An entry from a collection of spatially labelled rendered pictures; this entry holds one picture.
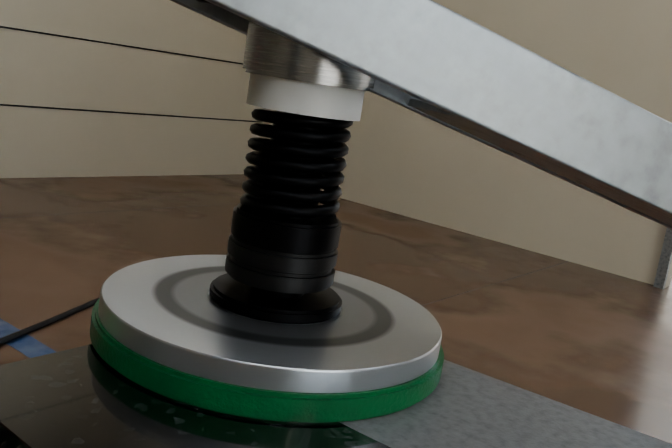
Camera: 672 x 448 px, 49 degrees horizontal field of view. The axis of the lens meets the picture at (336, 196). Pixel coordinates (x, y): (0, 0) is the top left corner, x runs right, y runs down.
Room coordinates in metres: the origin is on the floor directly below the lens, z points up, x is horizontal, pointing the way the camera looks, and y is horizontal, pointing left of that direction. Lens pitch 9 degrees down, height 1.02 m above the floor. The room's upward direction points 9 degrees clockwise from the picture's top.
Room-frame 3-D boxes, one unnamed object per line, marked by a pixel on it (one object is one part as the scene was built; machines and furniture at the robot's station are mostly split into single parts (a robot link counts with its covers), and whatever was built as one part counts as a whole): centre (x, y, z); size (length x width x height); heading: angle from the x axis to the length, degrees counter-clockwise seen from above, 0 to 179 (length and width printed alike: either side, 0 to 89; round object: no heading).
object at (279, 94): (0.45, 0.03, 1.01); 0.07 x 0.07 x 0.04
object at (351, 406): (0.45, 0.03, 0.86); 0.22 x 0.22 x 0.04
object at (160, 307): (0.45, 0.03, 0.87); 0.21 x 0.21 x 0.01
